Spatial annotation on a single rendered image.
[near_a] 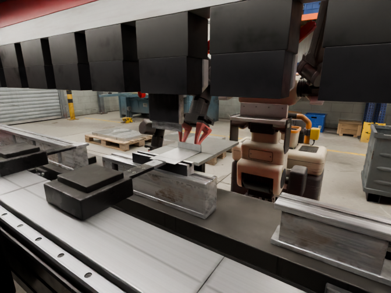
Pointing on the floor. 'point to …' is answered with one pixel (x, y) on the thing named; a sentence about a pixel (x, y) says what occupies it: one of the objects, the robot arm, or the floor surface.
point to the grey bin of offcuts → (377, 164)
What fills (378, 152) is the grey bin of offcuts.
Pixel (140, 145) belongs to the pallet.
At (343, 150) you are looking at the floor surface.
